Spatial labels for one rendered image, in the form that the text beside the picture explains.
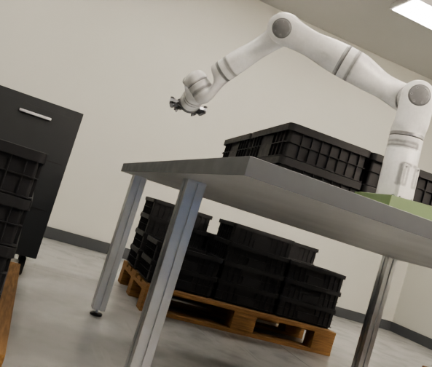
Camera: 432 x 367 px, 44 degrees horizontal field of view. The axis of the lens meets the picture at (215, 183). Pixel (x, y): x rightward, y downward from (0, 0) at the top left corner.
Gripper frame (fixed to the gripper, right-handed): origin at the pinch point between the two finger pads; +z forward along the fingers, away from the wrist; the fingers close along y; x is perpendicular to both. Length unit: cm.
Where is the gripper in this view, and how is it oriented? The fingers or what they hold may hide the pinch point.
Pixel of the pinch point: (184, 110)
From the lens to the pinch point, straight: 202.3
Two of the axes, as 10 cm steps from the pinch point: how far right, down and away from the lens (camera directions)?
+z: -2.1, 1.1, 9.7
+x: 2.3, -9.6, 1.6
